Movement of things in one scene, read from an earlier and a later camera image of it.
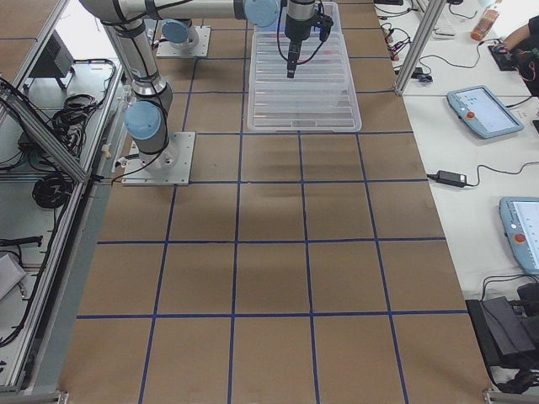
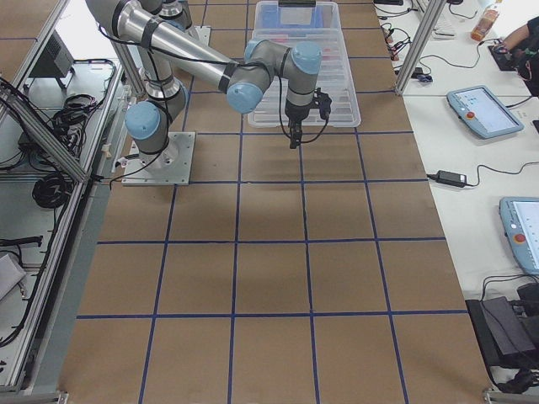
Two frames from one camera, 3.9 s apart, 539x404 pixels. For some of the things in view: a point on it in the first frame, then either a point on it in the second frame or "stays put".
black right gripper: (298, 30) → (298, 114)
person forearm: (517, 36) stays put
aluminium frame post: (414, 59) stays put
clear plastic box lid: (322, 96) stays put
